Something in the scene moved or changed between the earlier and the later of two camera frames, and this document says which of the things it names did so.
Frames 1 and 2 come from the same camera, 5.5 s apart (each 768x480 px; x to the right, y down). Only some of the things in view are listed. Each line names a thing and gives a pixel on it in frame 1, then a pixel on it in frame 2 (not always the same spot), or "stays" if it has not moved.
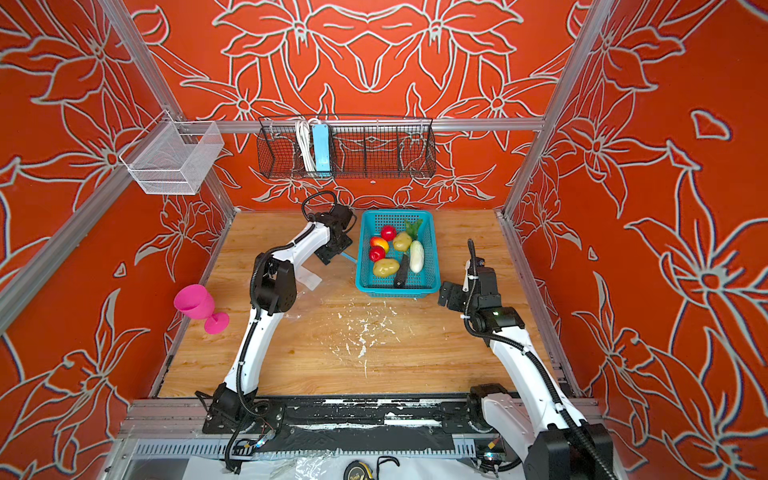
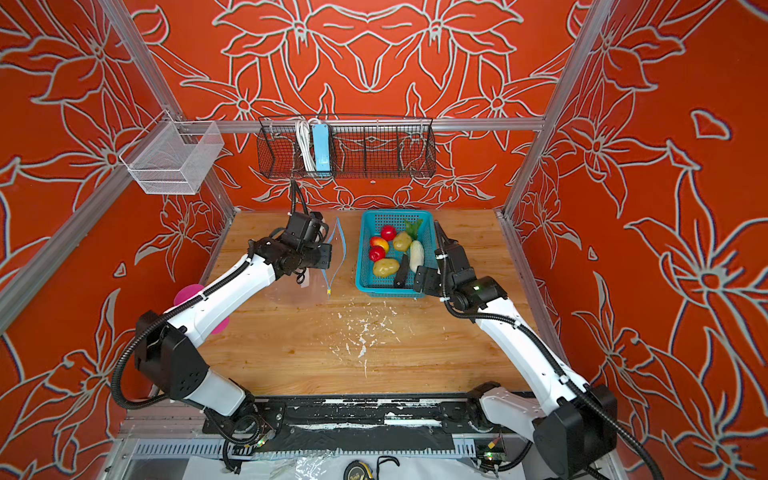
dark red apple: x=388 y=232 stays
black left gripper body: x=334 y=248 to x=317 y=256
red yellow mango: x=377 y=241 stays
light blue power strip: x=322 y=149 stays
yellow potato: x=385 y=267 stays
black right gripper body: x=460 y=299 to x=433 y=281
